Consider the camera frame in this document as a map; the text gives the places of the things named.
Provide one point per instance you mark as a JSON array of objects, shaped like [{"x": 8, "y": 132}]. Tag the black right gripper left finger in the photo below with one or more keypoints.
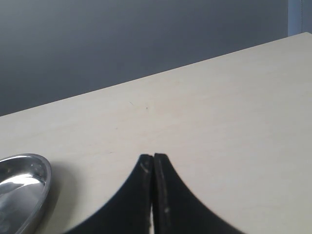
[{"x": 129, "y": 210}]

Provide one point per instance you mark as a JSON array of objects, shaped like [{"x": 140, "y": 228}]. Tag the round steel tray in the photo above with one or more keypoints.
[{"x": 25, "y": 182}]

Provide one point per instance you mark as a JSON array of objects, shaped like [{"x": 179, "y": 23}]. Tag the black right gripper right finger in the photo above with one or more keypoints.
[{"x": 176, "y": 210}]

